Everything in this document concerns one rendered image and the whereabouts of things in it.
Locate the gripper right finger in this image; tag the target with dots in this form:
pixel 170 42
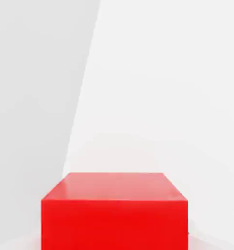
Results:
pixel 195 244

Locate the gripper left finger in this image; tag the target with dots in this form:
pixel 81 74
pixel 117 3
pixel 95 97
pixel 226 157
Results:
pixel 31 245

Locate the small red cube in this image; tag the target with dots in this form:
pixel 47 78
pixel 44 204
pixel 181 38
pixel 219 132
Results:
pixel 114 222

